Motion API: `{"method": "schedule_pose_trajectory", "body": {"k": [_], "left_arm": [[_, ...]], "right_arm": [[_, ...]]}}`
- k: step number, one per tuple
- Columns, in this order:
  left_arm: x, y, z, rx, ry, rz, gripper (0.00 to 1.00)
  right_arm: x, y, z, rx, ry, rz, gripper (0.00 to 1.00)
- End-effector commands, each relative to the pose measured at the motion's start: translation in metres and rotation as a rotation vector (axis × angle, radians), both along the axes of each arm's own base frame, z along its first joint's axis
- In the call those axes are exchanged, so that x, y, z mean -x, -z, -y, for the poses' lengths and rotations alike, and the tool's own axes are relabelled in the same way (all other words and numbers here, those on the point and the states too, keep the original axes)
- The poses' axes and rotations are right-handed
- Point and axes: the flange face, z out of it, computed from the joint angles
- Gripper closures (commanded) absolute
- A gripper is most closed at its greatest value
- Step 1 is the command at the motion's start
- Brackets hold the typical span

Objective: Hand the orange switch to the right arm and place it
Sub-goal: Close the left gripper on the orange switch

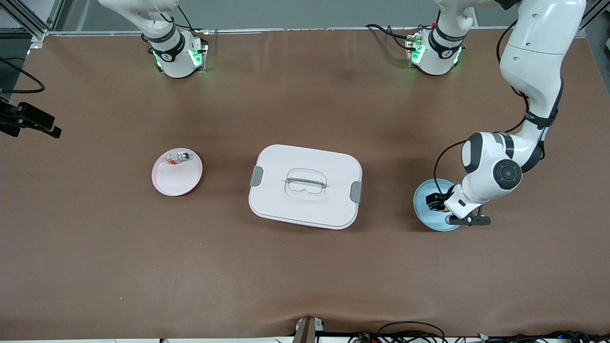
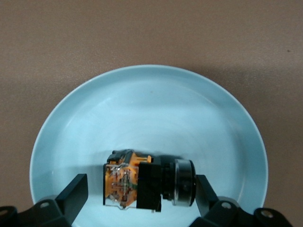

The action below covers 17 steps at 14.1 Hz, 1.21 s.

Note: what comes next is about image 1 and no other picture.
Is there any black base cable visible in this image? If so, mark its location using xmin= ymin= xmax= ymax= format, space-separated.
xmin=164 ymin=4 xmax=210 ymax=36
xmin=365 ymin=23 xmax=421 ymax=54

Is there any brown camera mount post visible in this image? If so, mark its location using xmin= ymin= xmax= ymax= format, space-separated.
xmin=292 ymin=316 xmax=325 ymax=343

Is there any black cable bundle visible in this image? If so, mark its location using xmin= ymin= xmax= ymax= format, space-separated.
xmin=348 ymin=330 xmax=610 ymax=343

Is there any pink round plate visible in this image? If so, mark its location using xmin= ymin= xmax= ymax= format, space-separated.
xmin=152 ymin=148 xmax=203 ymax=197

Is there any black right base cable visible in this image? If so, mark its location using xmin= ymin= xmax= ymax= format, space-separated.
xmin=164 ymin=4 xmax=210 ymax=36

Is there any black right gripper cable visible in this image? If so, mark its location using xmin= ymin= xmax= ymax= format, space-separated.
xmin=0 ymin=57 xmax=46 ymax=94

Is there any silver table edge rail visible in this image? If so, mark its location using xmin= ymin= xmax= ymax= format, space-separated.
xmin=45 ymin=26 xmax=584 ymax=38

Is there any white and green switch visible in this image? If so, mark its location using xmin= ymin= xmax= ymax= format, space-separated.
xmin=164 ymin=151 xmax=192 ymax=166

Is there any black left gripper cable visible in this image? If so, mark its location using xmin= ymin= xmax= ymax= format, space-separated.
xmin=433 ymin=19 xmax=564 ymax=197

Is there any black left base cable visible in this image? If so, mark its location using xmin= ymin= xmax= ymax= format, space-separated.
xmin=365 ymin=23 xmax=421 ymax=54

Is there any light blue round plate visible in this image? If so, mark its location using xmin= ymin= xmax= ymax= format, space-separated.
xmin=413 ymin=179 xmax=468 ymax=232

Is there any aluminium frame profile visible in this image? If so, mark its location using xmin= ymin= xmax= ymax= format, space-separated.
xmin=0 ymin=0 xmax=65 ymax=41
xmin=574 ymin=0 xmax=610 ymax=39

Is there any white lidded storage box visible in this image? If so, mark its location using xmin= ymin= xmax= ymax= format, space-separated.
xmin=248 ymin=144 xmax=363 ymax=230

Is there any black looped cable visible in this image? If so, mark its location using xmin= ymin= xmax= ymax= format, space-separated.
xmin=377 ymin=321 xmax=447 ymax=343

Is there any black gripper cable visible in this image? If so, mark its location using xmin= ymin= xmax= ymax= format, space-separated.
xmin=0 ymin=57 xmax=46 ymax=94
xmin=433 ymin=19 xmax=564 ymax=197

